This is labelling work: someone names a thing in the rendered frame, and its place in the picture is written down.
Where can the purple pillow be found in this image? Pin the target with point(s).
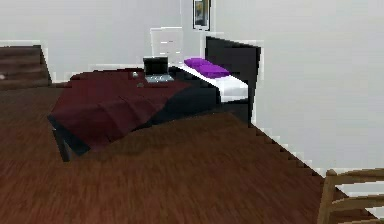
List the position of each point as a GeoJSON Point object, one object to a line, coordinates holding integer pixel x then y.
{"type": "Point", "coordinates": [196, 62]}
{"type": "Point", "coordinates": [213, 70]}

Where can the black laptop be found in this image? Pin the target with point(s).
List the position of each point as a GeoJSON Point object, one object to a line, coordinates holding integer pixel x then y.
{"type": "Point", "coordinates": [156, 69]}

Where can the small grey round object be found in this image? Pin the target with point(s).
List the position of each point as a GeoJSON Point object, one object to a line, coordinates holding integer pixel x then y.
{"type": "Point", "coordinates": [140, 85]}
{"type": "Point", "coordinates": [135, 74]}

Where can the white chest of drawers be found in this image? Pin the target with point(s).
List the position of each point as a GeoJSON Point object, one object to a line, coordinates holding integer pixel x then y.
{"type": "Point", "coordinates": [166, 41]}

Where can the black bed with maroon blanket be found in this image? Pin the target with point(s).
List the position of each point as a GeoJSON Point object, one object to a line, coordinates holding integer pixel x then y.
{"type": "Point", "coordinates": [110, 106]}

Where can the black framed picture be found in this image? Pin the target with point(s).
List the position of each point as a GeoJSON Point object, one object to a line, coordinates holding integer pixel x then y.
{"type": "Point", "coordinates": [201, 13]}

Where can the light wooden chair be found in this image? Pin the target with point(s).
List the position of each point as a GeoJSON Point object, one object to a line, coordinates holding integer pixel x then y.
{"type": "Point", "coordinates": [346, 200]}

